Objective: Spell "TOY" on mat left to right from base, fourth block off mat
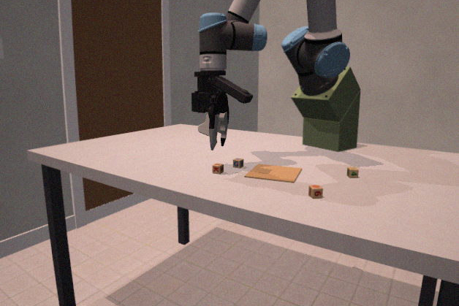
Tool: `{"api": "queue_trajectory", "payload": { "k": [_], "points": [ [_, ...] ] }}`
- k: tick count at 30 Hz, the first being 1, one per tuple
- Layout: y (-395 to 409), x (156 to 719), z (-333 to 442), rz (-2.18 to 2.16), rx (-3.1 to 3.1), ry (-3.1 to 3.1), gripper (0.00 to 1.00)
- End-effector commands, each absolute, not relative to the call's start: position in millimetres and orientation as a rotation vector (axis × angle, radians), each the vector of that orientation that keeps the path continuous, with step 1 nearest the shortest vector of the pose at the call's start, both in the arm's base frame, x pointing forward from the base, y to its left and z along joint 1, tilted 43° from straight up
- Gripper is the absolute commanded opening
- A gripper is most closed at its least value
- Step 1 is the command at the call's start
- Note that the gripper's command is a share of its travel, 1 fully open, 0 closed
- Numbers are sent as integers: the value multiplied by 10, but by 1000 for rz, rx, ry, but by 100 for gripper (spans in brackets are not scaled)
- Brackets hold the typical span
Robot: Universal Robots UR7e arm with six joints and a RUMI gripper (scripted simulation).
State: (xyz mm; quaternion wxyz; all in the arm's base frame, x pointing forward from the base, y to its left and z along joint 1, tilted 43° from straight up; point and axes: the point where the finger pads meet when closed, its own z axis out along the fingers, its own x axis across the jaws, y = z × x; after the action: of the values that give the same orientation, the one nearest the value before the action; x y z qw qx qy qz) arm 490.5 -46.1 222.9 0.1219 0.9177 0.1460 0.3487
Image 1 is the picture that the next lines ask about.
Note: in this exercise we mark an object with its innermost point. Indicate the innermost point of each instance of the tan flat mat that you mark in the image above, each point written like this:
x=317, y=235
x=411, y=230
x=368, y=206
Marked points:
x=276, y=173

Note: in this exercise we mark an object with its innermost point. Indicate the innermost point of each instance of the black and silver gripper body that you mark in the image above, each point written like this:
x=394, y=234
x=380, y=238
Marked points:
x=207, y=93

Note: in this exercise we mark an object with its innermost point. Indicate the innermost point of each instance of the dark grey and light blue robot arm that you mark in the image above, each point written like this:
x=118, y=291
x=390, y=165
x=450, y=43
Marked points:
x=317, y=48

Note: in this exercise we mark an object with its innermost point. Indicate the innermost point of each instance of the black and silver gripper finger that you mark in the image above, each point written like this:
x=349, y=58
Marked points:
x=223, y=124
x=209, y=127

